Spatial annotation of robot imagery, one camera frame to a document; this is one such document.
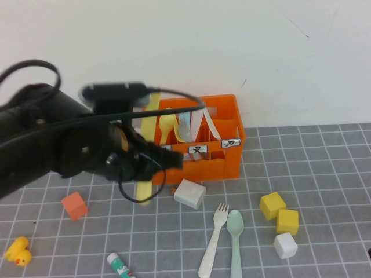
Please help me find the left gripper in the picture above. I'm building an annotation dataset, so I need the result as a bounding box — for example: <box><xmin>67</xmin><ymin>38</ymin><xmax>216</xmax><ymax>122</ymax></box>
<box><xmin>86</xmin><ymin>118</ymin><xmax>184</xmax><ymax>182</ymax></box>

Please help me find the yellow plastic knife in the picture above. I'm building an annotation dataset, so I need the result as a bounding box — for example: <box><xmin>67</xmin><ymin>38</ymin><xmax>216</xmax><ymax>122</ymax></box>
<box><xmin>136</xmin><ymin>91</ymin><xmax>162</xmax><ymax>207</ymax></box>

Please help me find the mint green plastic spoon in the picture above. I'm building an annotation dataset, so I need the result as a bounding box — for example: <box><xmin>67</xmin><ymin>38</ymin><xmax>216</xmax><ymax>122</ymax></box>
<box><xmin>226</xmin><ymin>209</ymin><xmax>245</xmax><ymax>278</ymax></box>

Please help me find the white plastic fork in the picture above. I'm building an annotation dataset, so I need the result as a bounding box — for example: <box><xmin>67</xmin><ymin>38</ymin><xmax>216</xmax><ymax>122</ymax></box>
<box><xmin>198</xmin><ymin>202</ymin><xmax>230</xmax><ymax>278</ymax></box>

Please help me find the green white glue stick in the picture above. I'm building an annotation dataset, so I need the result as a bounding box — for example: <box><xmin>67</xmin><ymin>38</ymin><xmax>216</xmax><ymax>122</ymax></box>
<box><xmin>106</xmin><ymin>252</ymin><xmax>136</xmax><ymax>278</ymax></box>

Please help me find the light blue plastic cutlery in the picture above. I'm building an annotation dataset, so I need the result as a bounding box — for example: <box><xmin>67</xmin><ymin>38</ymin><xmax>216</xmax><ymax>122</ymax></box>
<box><xmin>179</xmin><ymin>112</ymin><xmax>192</xmax><ymax>128</ymax></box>

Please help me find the pale pink plastic cutlery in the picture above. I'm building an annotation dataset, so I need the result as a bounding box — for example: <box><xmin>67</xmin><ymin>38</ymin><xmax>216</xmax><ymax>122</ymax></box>
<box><xmin>190</xmin><ymin>109</ymin><xmax>205</xmax><ymax>162</ymax></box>

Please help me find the orange plastic cutlery holder crate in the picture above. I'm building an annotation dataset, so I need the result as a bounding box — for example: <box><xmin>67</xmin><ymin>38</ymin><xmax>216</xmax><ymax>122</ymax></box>
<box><xmin>150</xmin><ymin>93</ymin><xmax>247</xmax><ymax>186</ymax></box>

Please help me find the yellow plastic fork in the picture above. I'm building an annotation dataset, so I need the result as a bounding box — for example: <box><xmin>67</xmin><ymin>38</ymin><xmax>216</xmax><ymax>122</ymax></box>
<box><xmin>173</xmin><ymin>120</ymin><xmax>187</xmax><ymax>143</ymax></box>

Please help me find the grey plastic fork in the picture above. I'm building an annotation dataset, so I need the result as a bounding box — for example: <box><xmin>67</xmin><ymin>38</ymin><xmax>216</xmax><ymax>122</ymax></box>
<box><xmin>179</xmin><ymin>121</ymin><xmax>192</xmax><ymax>142</ymax></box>

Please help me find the yellow plastic spoon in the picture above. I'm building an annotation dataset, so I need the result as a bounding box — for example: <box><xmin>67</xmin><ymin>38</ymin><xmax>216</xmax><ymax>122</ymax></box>
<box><xmin>158</xmin><ymin>108</ymin><xmax>178</xmax><ymax>145</ymax></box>

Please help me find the white rectangular block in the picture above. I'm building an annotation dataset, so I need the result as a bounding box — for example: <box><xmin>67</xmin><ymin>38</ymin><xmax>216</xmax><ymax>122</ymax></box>
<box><xmin>174</xmin><ymin>178</ymin><xmax>207</xmax><ymax>209</ymax></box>

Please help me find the white plastic knife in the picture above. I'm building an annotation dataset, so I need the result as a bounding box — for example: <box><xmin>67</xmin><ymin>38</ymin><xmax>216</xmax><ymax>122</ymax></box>
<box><xmin>202</xmin><ymin>107</ymin><xmax>223</xmax><ymax>140</ymax></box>

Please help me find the orange foam cube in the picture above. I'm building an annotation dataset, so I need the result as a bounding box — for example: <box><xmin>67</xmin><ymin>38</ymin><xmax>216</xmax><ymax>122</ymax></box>
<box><xmin>60</xmin><ymin>191</ymin><xmax>89</xmax><ymax>221</ymax></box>

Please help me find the yellow foam cube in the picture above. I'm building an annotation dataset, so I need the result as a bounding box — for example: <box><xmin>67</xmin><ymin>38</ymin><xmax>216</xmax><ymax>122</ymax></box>
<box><xmin>276</xmin><ymin>208</ymin><xmax>299</xmax><ymax>236</ymax></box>
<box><xmin>259</xmin><ymin>191</ymin><xmax>287</xmax><ymax>221</ymax></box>

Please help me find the white foam cube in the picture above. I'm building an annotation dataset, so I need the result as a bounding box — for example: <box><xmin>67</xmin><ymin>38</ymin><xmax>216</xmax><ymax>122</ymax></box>
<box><xmin>273</xmin><ymin>232</ymin><xmax>299</xmax><ymax>260</ymax></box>

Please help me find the yellow rubber duck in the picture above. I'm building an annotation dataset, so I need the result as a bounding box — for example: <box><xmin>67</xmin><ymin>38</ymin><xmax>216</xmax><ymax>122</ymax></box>
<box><xmin>3</xmin><ymin>236</ymin><xmax>32</xmax><ymax>268</ymax></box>

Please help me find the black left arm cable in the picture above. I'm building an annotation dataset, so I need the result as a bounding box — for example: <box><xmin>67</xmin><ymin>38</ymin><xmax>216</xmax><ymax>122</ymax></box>
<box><xmin>0</xmin><ymin>59</ymin><xmax>207</xmax><ymax>203</ymax></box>

